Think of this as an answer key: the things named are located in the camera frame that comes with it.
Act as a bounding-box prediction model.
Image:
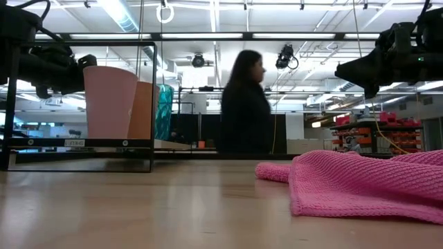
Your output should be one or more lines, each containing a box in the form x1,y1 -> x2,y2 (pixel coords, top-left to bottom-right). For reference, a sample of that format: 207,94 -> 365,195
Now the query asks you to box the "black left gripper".
15,44 -> 98,101

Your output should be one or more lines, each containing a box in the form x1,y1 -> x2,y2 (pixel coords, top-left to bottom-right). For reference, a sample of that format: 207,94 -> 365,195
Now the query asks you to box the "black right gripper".
334,21 -> 417,100

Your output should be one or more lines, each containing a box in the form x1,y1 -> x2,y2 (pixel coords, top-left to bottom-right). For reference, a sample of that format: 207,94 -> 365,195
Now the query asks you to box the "pink cup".
82,65 -> 139,140

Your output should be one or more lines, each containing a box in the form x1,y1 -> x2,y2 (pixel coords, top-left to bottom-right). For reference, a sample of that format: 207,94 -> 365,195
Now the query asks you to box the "orange cup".
127,81 -> 161,140

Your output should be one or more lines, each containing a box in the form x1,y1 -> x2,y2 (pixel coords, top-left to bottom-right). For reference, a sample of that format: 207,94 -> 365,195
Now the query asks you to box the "teal translucent tumbler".
154,84 -> 175,141

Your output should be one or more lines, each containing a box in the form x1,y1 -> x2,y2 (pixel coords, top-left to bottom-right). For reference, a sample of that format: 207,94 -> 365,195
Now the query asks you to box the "rack with red bins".
329,111 -> 424,155

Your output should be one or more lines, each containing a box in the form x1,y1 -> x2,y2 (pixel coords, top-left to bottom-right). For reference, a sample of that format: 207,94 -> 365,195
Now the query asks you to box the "white cabinet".
286,138 -> 327,155

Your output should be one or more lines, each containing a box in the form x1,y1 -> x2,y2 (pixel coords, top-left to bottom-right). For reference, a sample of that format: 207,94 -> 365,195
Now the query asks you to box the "pink knitted cloth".
255,149 -> 443,225

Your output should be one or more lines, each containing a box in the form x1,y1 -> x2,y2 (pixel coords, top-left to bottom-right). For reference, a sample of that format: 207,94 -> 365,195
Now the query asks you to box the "black overhead beam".
34,32 -> 381,41

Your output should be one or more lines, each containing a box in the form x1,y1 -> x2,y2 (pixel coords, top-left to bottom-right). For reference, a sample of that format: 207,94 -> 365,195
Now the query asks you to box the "person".
217,49 -> 274,155

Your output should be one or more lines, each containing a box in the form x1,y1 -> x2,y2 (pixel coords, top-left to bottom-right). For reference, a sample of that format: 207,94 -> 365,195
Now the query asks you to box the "black partition panel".
169,113 -> 288,155

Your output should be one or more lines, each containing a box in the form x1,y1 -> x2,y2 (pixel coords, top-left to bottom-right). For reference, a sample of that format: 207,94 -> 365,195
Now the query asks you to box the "thin yellow cable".
371,102 -> 411,155

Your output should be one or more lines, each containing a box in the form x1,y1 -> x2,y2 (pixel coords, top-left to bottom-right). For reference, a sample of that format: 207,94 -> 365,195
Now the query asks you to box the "black hanging camera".
191,53 -> 206,68
275,44 -> 300,71

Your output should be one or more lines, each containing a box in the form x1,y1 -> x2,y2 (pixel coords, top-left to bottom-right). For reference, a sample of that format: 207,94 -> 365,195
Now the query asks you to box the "wooden shelf with black frame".
0,40 -> 159,174

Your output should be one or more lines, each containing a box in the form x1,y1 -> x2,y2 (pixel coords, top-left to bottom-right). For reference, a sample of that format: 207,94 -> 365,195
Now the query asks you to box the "white ring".
155,2 -> 175,25

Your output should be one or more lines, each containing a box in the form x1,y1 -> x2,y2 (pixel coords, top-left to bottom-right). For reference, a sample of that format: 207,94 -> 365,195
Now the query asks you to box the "black aluminium table frame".
13,151 -> 302,161

